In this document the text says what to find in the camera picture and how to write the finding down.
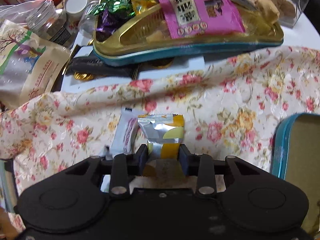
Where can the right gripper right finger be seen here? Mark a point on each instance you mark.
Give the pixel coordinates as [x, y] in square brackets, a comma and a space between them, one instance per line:
[199, 165]

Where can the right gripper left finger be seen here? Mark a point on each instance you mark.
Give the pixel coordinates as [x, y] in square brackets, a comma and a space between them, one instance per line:
[125, 166]

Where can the white sesame snack packet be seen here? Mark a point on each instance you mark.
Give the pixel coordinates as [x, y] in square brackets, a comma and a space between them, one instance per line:
[125, 133]

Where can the yellow silver snack packet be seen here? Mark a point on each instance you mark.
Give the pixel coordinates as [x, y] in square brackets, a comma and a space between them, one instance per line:
[164, 133]

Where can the gold tin with snacks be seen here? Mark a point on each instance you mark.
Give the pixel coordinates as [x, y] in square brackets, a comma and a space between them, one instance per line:
[133, 31]

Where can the floral tablecloth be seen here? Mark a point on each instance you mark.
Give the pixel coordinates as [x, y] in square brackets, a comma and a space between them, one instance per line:
[230, 108]

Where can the empty gold tin tray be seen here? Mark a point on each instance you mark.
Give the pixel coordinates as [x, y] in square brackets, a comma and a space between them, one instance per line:
[296, 160]

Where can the beige tree snack bag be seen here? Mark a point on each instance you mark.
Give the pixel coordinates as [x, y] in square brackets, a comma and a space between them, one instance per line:
[30, 65]

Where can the pink snack packet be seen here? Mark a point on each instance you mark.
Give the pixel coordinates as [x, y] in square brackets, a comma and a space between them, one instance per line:
[188, 18]

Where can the small glass jar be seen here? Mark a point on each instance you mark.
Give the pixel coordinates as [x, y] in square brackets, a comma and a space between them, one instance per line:
[50, 23]

